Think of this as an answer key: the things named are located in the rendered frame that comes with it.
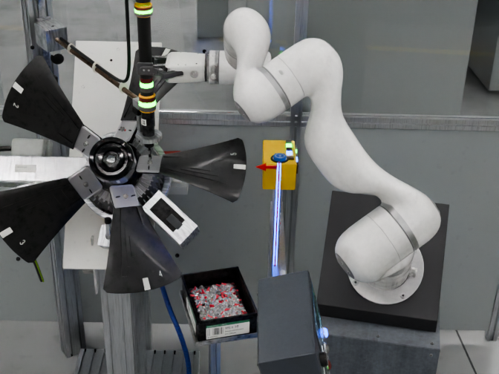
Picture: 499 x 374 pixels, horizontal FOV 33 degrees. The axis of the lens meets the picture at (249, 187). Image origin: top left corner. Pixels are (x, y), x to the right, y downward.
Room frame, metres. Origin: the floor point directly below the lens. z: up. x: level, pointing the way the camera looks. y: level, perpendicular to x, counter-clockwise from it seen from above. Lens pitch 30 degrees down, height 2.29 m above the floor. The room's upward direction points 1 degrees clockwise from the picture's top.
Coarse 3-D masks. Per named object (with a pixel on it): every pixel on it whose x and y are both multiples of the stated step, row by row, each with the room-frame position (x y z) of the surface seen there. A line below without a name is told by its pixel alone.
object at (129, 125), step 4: (124, 120) 2.10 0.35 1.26; (128, 120) 2.09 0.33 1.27; (132, 120) 2.07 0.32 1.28; (120, 124) 2.11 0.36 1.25; (124, 124) 2.09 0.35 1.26; (128, 124) 2.08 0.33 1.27; (132, 124) 2.06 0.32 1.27; (136, 124) 2.05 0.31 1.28; (128, 128) 2.06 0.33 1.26; (132, 128) 2.05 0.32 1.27; (116, 132) 2.09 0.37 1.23; (120, 132) 2.07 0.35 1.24; (124, 132) 2.06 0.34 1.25; (128, 132) 2.04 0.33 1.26; (132, 132) 2.03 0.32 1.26; (116, 136) 2.08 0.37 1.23; (120, 136) 2.06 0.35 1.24; (124, 136) 2.05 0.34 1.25; (128, 136) 2.03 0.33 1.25; (128, 140) 2.02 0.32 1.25
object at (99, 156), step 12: (96, 144) 1.98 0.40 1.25; (108, 144) 1.99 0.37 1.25; (120, 144) 1.98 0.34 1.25; (96, 156) 1.97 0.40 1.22; (120, 156) 1.96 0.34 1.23; (132, 156) 1.96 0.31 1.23; (96, 168) 1.94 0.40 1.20; (108, 168) 1.94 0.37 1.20; (120, 168) 1.95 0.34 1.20; (132, 168) 1.96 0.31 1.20; (108, 180) 1.92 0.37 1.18; (120, 180) 1.94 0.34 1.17; (132, 180) 2.02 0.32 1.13
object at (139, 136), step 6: (138, 102) 2.02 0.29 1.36; (132, 108) 2.04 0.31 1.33; (138, 108) 2.02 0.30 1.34; (138, 114) 2.02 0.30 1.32; (138, 120) 2.02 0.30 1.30; (138, 126) 2.02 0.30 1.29; (138, 132) 2.02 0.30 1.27; (156, 132) 2.02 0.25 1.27; (138, 138) 1.99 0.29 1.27; (144, 138) 1.99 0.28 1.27; (150, 138) 1.99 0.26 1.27; (156, 138) 1.99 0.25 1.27
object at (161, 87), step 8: (152, 48) 2.25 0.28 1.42; (160, 48) 2.23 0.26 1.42; (168, 48) 2.22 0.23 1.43; (136, 56) 2.26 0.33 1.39; (136, 64) 2.24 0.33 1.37; (136, 72) 2.22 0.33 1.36; (136, 80) 2.19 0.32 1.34; (160, 80) 2.13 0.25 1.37; (128, 88) 2.19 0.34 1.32; (136, 88) 2.17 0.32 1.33; (160, 88) 2.11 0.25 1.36; (168, 88) 2.10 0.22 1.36; (128, 96) 2.16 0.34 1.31; (160, 96) 2.08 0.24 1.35; (128, 104) 2.14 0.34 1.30; (128, 112) 2.11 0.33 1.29; (136, 120) 2.06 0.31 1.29
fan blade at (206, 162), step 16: (224, 144) 2.09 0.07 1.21; (240, 144) 2.08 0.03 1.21; (176, 160) 2.01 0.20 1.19; (192, 160) 2.02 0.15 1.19; (208, 160) 2.02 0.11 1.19; (224, 160) 2.02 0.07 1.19; (240, 160) 2.02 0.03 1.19; (176, 176) 1.95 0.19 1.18; (192, 176) 1.95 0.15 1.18; (208, 176) 1.96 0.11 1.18; (224, 176) 1.96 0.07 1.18; (240, 176) 1.97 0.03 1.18; (224, 192) 1.91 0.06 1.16; (240, 192) 1.92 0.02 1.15
